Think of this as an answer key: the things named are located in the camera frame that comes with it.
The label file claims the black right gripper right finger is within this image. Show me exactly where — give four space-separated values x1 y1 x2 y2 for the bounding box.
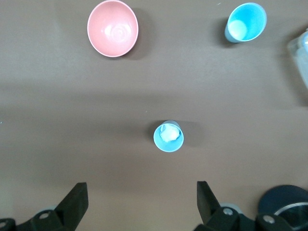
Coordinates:
194 180 295 231

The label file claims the navy saucepan with blue handle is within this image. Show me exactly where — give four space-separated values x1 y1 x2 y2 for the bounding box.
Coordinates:
257 184 308 231

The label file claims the clear plastic lidded container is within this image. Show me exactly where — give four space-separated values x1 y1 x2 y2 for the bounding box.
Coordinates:
287 26 308 90

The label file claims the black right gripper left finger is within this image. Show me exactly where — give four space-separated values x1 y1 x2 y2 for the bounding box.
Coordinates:
0 182 89 231

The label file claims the light blue plastic cup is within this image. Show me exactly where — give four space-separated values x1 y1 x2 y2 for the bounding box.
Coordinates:
224 2 268 44
153 120 185 153

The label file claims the pink bowl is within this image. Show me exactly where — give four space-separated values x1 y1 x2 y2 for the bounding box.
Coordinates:
87 0 140 58

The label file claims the brown table cover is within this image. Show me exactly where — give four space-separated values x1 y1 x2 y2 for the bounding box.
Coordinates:
0 0 308 231

